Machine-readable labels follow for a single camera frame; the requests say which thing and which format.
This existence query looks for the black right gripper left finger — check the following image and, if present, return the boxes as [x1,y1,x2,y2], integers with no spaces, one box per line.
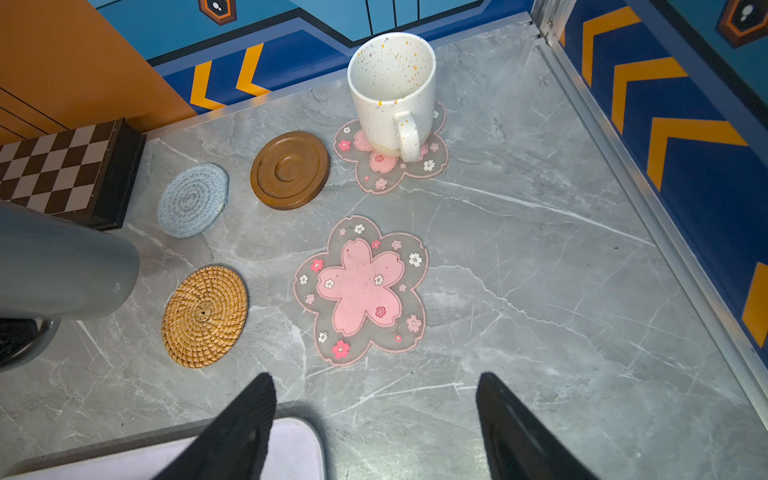
[156,373,277,479]

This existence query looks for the white ceramic mug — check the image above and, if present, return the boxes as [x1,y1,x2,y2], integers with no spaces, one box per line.
[347,32,437,162]

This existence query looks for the light blue woven coaster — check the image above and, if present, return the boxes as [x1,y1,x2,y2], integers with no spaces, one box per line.
[157,163,229,239]

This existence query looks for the lavender plastic tray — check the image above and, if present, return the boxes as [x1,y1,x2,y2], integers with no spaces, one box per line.
[12,417,326,479]

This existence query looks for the brown wooden round coaster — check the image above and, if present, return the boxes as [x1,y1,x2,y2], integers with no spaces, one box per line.
[250,131,330,210]

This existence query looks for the tan rattan round coaster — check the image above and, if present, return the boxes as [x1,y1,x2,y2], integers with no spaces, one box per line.
[161,265,248,369]

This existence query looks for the pink flower coaster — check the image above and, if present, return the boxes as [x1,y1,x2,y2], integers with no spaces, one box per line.
[293,215,429,367]
[333,101,449,195]

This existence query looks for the folded chessboard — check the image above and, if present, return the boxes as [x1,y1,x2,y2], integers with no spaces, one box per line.
[1,118,146,231]

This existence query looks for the grey metal cup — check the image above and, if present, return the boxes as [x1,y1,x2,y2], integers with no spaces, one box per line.
[1,201,139,372]

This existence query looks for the aluminium frame post right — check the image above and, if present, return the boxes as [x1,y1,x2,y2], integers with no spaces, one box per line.
[531,0,577,42]

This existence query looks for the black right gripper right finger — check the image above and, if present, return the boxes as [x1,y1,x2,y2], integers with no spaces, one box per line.
[475,372,597,480]

